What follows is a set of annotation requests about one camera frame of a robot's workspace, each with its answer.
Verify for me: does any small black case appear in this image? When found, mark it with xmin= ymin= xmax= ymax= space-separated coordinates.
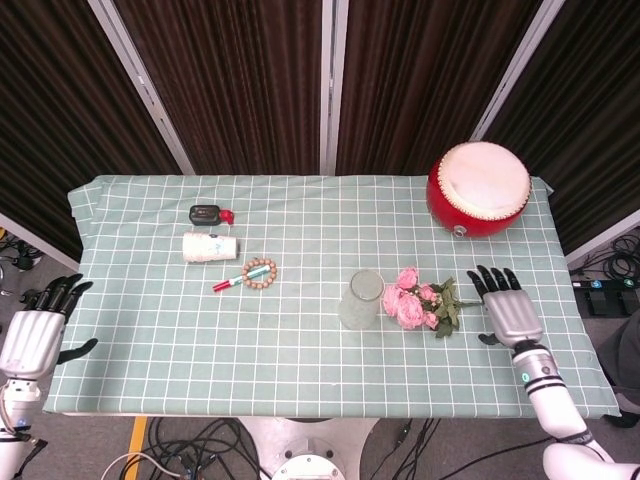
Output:
xmin=188 ymin=203 xmax=223 ymax=225

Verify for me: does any green checkered tablecloth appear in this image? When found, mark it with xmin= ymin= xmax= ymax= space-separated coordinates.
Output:
xmin=41 ymin=173 xmax=622 ymax=419

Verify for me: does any clear textured glass vase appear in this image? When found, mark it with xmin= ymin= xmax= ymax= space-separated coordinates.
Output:
xmin=338 ymin=269 xmax=387 ymax=332

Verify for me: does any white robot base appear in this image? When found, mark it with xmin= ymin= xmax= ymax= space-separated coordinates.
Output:
xmin=238 ymin=416 xmax=382 ymax=480

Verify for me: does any black foot pedal unit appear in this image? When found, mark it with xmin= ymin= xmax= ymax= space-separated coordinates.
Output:
xmin=573 ymin=277 xmax=640 ymax=317

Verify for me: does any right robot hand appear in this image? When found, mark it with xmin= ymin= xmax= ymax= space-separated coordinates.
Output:
xmin=466 ymin=265 xmax=546 ymax=349

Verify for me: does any white floor cable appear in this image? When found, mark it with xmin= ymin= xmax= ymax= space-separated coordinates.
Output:
xmin=101 ymin=451 xmax=174 ymax=480

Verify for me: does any red and green marker pen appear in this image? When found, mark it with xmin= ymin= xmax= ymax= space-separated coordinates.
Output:
xmin=212 ymin=267 xmax=272 ymax=293

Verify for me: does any white partition frame bar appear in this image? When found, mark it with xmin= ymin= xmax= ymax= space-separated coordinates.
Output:
xmin=87 ymin=0 xmax=196 ymax=176
xmin=318 ymin=0 xmax=350 ymax=176
xmin=564 ymin=208 xmax=640 ymax=265
xmin=0 ymin=211 xmax=81 ymax=265
xmin=471 ymin=0 xmax=570 ymax=142

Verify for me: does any pink artificial flower bouquet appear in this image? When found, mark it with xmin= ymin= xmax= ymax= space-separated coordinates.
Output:
xmin=381 ymin=265 xmax=485 ymax=340

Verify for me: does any red drum with white skin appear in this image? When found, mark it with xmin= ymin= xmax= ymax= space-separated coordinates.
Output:
xmin=425 ymin=141 xmax=533 ymax=241

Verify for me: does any dark grey seat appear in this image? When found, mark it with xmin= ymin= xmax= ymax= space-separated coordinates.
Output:
xmin=596 ymin=308 xmax=640 ymax=392

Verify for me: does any bundle of black floor cables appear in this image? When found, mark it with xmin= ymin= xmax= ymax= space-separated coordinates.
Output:
xmin=99 ymin=417 xmax=264 ymax=480
xmin=0 ymin=227 xmax=44 ymax=274
xmin=568 ymin=232 xmax=640 ymax=282

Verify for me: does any wooden bead bracelet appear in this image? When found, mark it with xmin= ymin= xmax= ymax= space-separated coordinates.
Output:
xmin=241 ymin=255 xmax=279 ymax=290

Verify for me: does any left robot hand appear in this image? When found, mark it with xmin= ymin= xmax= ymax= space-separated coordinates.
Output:
xmin=0 ymin=273 xmax=99 ymax=382

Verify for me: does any stack of white paper cups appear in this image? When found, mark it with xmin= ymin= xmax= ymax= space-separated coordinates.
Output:
xmin=181 ymin=230 xmax=242 ymax=265

